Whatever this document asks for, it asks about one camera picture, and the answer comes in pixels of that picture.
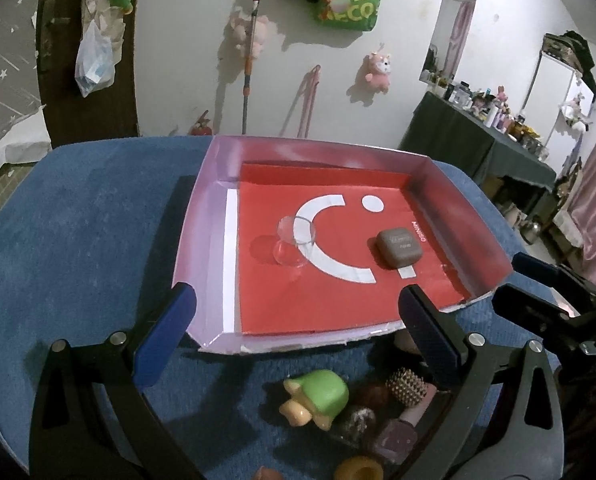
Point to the dark wooden door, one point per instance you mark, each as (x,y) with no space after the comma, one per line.
(57,90)

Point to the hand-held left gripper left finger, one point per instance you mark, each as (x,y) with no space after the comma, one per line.
(165,340)

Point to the clear plastic bag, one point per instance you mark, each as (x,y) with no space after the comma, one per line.
(93,65)

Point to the clear plastic cup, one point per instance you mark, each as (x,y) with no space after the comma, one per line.
(298,245)

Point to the green turtle toy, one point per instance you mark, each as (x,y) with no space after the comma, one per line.
(320,395)

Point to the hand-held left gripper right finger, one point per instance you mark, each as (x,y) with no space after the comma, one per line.
(428,340)

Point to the white cabinet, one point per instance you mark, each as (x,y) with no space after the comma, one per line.
(553,90)

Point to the grey-brown earbuds case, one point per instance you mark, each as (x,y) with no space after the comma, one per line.
(399,249)

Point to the pink pig plush toy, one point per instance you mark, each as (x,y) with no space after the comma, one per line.
(379,72)

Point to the red cardboard box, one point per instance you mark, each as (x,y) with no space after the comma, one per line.
(278,305)

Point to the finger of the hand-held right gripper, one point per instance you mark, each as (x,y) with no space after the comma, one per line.
(518,302)
(533,267)

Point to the table with dark cloth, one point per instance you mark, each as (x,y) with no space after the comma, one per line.
(453,135)

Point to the round gold studded container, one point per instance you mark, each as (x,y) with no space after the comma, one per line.
(405,385)

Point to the small brown object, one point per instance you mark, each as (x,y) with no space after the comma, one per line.
(268,474)

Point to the dark bag on cabinet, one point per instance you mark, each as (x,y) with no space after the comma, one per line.
(570,47)

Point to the white cloth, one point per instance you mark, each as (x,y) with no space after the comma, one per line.
(12,147)

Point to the wall mirror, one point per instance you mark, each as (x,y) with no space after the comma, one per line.
(453,30)

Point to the row of bottles and jars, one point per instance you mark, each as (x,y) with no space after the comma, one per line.
(493,107)

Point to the pale pink plush toy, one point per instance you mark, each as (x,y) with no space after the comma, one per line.
(243,32)

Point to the grey star curtain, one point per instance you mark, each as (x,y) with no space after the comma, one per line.
(2,75)

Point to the dark nail polish bottle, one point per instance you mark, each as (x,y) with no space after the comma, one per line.
(358,424)

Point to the pink-capped nail polish bottle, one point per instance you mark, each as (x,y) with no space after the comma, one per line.
(395,440)

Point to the small red object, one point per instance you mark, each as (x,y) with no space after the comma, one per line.
(201,127)

